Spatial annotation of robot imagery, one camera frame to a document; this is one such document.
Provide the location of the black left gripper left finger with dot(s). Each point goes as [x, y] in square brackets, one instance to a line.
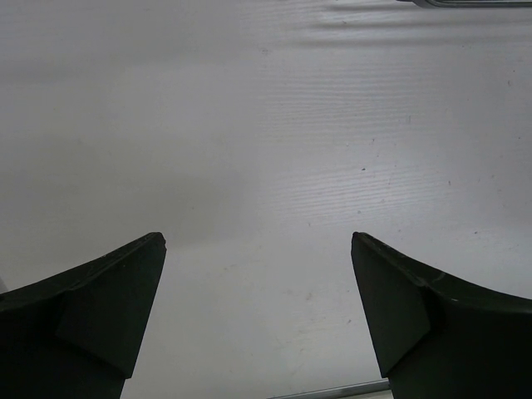
[78, 333]

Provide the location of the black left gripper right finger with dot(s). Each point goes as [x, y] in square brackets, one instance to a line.
[439, 336]

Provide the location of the metal table edge rail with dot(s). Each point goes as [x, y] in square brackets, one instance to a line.
[360, 389]

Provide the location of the metal wire dish rack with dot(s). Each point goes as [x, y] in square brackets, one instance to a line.
[471, 3]

